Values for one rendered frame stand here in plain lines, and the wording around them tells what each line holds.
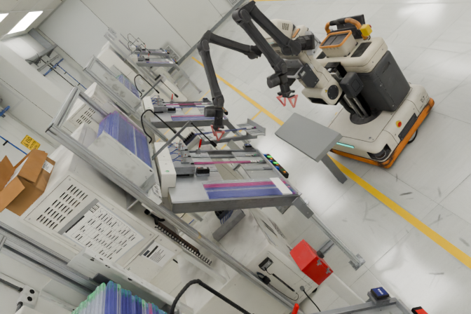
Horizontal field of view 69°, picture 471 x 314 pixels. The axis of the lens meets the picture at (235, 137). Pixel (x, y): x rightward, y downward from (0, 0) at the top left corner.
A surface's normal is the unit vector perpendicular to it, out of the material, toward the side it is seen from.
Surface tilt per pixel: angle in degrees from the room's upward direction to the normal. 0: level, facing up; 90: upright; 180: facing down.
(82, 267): 90
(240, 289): 90
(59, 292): 90
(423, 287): 0
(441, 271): 0
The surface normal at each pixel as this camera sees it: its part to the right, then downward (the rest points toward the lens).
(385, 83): 0.46, 0.17
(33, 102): 0.29, 0.34
